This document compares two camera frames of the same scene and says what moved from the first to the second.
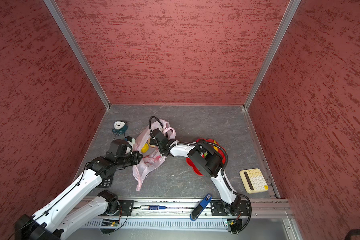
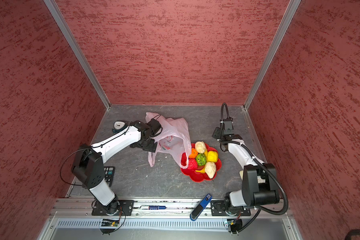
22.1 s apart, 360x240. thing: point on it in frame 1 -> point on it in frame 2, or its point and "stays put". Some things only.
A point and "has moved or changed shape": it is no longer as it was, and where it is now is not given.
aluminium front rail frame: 170,219 stays put
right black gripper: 153,141 -> 215,133
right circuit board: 234,225 stays put
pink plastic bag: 152,156 -> 175,136
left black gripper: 136,160 -> 151,147
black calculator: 107,181 stays put
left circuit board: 107,222 stays put
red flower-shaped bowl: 196,168 -> 195,176
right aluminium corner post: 292,7 stays put
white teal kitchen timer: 119,127 stays put
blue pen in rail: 152,207 stays put
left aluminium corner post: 79,50 stays put
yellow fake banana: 215,147 has moved or changed shape
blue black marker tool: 200,207 stays put
